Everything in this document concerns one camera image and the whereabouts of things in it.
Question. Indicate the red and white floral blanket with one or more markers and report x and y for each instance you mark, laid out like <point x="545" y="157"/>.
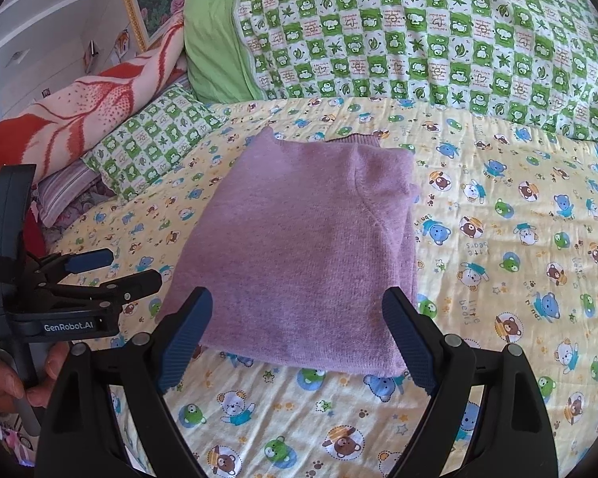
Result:
<point x="79" y="104"/>

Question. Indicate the green checkered pillow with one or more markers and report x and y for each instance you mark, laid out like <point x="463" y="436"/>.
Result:
<point x="154" y="139"/>

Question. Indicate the purple striped pillow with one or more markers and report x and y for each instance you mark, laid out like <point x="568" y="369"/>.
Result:
<point x="67" y="184"/>

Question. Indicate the yellow bear print bed sheet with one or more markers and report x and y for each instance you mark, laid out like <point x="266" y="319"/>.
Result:
<point x="478" y="284"/>

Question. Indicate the white cabinet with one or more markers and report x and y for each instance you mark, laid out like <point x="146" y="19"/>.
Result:
<point x="40" y="35"/>

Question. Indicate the green checkered quilt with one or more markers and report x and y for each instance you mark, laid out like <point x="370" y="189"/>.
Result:
<point x="403" y="35"/>

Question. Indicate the purple knit sweater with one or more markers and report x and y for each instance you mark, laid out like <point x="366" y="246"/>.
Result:
<point x="299" y="249"/>

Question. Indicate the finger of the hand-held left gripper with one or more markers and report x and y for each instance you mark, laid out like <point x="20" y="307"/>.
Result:
<point x="139" y="283"/>
<point x="92" y="260"/>

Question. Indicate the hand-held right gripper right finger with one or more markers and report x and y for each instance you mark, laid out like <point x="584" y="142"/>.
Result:
<point x="403" y="338"/>

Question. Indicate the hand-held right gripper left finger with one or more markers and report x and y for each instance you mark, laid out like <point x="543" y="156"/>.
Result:
<point x="184" y="343"/>

